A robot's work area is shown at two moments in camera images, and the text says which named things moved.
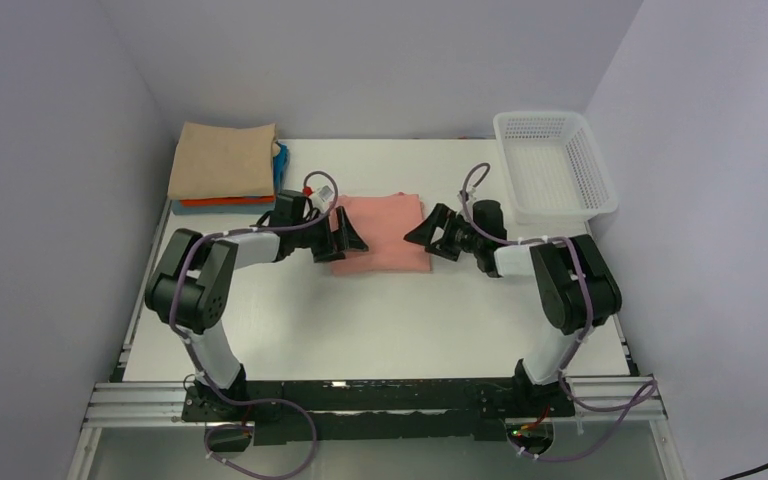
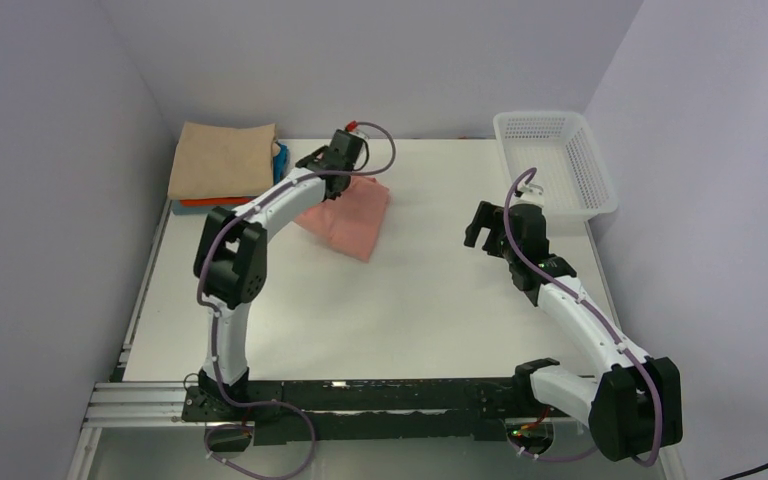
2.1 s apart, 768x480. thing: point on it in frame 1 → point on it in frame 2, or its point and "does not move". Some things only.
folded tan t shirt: (210, 161) does not move
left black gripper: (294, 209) → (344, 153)
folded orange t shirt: (235, 200) does not move
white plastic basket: (555, 167) does not move
